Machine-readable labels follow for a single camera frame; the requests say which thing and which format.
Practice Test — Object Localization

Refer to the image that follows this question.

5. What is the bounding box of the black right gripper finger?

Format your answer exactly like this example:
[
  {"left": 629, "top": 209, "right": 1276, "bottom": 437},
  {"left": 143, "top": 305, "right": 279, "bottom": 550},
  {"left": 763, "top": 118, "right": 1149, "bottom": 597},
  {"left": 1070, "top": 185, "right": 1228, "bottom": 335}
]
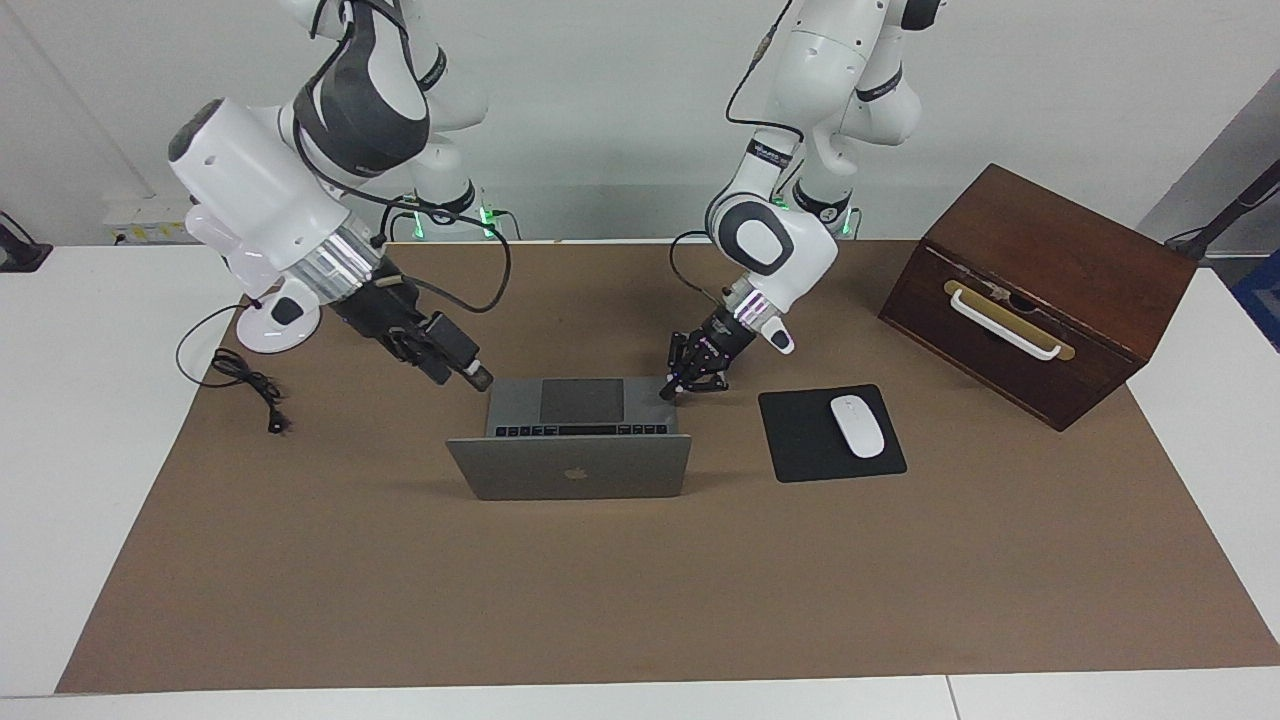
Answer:
[
  {"left": 386, "top": 323, "right": 453, "bottom": 387},
  {"left": 423, "top": 311, "right": 495, "bottom": 392}
]

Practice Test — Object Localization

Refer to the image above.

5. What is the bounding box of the silver laptop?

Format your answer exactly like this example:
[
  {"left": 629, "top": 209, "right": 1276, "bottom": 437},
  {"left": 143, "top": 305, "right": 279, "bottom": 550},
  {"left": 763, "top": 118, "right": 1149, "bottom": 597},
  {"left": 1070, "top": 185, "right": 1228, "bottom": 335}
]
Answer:
[{"left": 446, "top": 377, "right": 693, "bottom": 502}]

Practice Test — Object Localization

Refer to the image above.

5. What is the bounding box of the black mouse pad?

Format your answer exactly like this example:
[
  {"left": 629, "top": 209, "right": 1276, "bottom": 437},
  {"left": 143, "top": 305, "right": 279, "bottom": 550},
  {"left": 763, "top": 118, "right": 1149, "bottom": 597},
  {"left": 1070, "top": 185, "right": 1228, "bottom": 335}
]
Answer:
[{"left": 758, "top": 384, "right": 908, "bottom": 484}]

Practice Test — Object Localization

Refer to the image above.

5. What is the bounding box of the white desk lamp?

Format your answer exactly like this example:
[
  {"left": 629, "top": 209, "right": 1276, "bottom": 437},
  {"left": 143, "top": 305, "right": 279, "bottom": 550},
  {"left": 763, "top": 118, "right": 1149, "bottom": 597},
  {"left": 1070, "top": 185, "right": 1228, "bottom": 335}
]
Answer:
[{"left": 185, "top": 203, "right": 322, "bottom": 354}]

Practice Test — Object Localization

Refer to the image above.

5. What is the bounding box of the white computer mouse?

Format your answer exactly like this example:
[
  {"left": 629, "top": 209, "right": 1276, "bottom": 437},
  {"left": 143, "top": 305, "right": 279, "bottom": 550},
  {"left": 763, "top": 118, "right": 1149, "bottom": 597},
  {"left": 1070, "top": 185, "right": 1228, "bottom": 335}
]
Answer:
[{"left": 830, "top": 395, "right": 887, "bottom": 459}]

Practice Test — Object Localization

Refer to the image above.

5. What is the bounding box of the brown table mat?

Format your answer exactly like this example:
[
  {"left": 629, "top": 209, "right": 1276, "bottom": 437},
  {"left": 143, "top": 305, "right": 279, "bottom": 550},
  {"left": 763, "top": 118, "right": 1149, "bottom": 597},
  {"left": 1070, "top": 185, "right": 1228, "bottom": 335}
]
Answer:
[{"left": 55, "top": 240, "right": 1280, "bottom": 694}]

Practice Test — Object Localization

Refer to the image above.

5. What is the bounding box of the white power strip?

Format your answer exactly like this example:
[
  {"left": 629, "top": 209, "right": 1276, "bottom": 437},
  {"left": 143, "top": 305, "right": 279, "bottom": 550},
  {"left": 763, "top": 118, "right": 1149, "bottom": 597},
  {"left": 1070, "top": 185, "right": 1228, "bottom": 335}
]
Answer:
[{"left": 103, "top": 195, "right": 193, "bottom": 246}]

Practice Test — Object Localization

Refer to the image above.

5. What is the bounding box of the dark wooden box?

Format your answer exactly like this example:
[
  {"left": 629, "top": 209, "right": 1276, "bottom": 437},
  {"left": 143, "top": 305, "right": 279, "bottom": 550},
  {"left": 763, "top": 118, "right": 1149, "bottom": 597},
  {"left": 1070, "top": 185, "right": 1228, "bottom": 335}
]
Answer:
[{"left": 878, "top": 163, "right": 1198, "bottom": 432}]

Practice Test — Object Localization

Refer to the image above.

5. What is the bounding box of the black stand pole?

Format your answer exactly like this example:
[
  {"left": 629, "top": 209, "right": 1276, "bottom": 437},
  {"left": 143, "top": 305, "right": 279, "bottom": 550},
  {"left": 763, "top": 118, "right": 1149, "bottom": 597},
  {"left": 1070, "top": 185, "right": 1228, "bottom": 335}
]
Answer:
[{"left": 1165, "top": 160, "right": 1280, "bottom": 263}]

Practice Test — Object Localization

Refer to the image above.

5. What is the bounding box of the blue crate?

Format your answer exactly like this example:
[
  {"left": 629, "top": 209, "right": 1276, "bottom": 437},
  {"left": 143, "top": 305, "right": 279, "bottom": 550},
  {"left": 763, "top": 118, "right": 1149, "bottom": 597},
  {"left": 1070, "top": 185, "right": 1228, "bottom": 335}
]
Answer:
[{"left": 1232, "top": 250, "right": 1280, "bottom": 351}]

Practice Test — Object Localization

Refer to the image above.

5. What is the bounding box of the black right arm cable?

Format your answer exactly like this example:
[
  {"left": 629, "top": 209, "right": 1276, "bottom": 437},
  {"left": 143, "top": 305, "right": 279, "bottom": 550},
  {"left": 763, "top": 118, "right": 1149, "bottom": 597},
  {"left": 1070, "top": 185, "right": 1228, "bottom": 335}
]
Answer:
[{"left": 290, "top": 0, "right": 514, "bottom": 315}]

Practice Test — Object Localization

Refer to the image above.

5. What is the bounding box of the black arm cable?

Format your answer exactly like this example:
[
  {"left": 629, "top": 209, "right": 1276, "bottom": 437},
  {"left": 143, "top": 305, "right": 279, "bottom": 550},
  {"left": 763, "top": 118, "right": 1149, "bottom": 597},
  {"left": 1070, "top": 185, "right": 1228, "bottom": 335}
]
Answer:
[
  {"left": 290, "top": 0, "right": 514, "bottom": 315},
  {"left": 668, "top": 0, "right": 806, "bottom": 303}
]

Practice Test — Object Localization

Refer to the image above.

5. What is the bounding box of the black lamp cable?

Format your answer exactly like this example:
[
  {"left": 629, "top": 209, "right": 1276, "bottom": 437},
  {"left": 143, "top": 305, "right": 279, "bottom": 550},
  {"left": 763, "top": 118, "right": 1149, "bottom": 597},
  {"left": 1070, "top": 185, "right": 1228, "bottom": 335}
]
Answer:
[{"left": 176, "top": 303, "right": 291, "bottom": 435}]

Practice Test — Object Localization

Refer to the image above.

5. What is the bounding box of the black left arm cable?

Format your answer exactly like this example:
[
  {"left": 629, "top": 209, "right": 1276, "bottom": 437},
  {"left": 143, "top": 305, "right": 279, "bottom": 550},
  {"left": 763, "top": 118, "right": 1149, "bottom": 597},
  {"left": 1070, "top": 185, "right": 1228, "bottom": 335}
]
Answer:
[{"left": 668, "top": 0, "right": 806, "bottom": 303}]

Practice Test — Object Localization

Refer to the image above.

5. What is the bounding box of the white box handle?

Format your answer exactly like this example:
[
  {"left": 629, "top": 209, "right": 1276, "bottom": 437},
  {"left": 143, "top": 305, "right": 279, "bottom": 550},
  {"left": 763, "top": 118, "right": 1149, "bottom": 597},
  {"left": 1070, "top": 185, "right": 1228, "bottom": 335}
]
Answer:
[{"left": 946, "top": 286, "right": 1065, "bottom": 361}]

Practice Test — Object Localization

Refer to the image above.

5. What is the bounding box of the black clamp mount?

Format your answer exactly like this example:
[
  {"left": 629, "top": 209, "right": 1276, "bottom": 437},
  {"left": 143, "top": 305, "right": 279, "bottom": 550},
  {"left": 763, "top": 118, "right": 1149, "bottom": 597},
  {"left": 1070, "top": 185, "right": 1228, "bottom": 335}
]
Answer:
[{"left": 0, "top": 210, "right": 53, "bottom": 273}]

